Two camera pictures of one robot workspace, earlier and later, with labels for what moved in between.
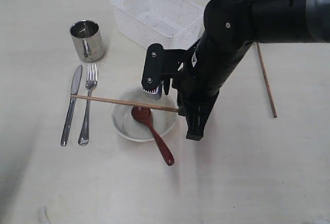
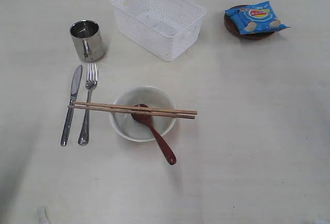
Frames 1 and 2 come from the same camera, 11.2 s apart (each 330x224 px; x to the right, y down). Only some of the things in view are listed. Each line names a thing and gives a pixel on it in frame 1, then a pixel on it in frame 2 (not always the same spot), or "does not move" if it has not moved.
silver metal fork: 92,81 does not move
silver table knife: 75,86 does not move
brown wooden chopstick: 273,107 to 135,112
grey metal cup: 87,39 does not move
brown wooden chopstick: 174,109 to 136,107
